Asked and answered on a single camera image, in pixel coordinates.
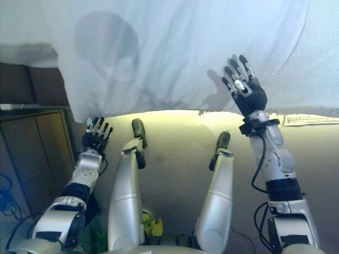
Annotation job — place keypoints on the dark wooden nightstand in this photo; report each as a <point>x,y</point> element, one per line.
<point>39,148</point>

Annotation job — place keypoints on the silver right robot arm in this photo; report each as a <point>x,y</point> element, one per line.
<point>278,158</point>

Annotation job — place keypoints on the green yellow leafy plant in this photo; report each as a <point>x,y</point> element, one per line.
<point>152,225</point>

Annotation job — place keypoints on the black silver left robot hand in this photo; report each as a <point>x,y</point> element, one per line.
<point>92,143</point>

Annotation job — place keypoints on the white duvet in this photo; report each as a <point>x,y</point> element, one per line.
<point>185,39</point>

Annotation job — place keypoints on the silver left robot leg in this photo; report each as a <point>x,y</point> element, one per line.
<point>124,198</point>

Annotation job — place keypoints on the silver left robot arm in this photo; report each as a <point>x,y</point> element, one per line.
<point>84,172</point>

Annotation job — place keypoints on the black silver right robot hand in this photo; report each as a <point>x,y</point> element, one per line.
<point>251,98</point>

